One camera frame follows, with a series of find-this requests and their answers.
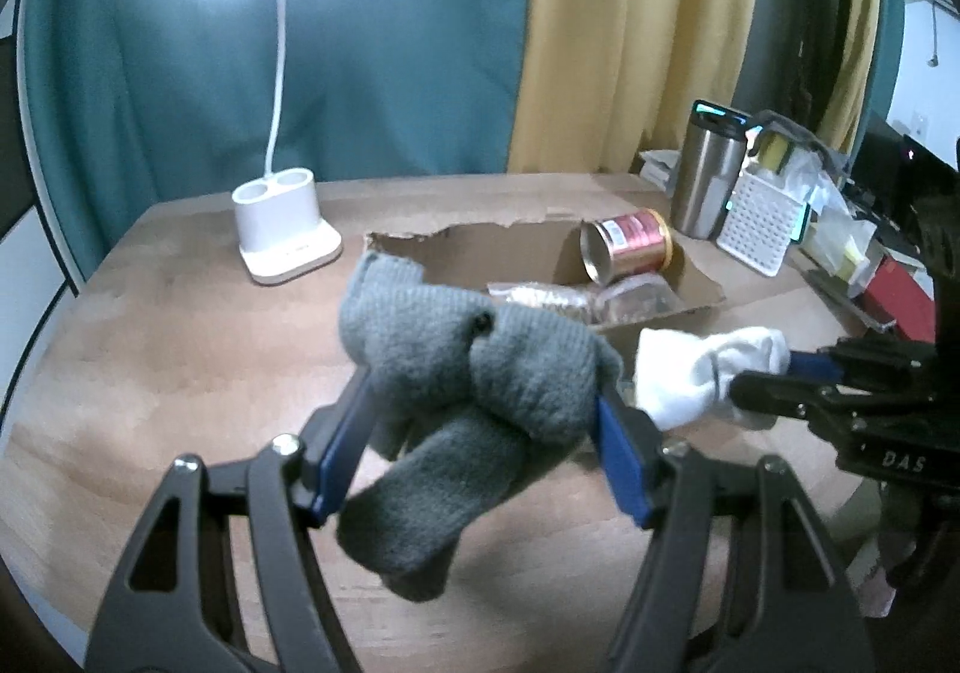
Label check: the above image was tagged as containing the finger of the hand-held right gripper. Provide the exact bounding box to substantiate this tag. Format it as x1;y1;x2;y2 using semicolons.
786;335;938;390
729;369;852;431

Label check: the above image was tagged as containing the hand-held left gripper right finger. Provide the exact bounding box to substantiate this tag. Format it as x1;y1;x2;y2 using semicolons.
596;384;878;673

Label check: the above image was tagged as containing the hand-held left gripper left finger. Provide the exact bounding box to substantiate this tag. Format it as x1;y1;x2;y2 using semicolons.
84;365;376;673

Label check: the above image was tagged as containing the white sock pair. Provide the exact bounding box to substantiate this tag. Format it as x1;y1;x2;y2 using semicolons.
634;326;791;432

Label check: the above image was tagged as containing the grey knitted sock pair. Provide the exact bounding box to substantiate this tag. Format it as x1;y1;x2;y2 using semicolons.
335;251;625;603

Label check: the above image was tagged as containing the brown cardboard box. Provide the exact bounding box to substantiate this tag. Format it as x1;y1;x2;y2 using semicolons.
365;217;727;363

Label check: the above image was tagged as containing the clear plastic snack bag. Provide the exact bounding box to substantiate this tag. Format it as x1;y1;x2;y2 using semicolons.
486;272;688;331

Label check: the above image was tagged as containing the red metal can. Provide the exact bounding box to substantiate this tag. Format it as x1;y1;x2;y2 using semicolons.
578;208;674;286

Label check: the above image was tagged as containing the red flat box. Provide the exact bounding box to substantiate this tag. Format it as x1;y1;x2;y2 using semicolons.
861;256;938;335

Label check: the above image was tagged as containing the yellow sticky note pad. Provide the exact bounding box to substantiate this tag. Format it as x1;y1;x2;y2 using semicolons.
821;223;875;284

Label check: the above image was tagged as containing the white perforated plastic basket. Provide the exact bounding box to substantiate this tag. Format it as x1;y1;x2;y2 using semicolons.
715;161;812;279

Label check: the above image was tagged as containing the crumpled clear plastic bag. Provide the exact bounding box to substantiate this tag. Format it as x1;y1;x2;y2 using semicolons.
757;109;856;232

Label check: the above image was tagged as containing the black monitor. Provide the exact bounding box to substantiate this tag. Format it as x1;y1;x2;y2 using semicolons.
855;116;960;232

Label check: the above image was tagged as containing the stainless steel tumbler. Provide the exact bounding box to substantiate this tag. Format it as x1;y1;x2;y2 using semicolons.
669;99;751;241

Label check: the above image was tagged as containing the yellow sponge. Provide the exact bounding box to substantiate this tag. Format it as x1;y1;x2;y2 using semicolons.
756;133;797;173

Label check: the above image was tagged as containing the white desk lamp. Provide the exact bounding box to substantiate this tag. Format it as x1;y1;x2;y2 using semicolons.
185;0;400;286

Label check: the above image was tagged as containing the stack of white papers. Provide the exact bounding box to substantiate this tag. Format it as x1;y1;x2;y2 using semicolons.
637;149;682;190

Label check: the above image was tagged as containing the yellow curtain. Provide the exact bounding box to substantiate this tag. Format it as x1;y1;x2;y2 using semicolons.
506;0;886;178

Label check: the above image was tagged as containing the teal curtain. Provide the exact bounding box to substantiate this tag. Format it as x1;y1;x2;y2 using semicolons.
15;0;535;273

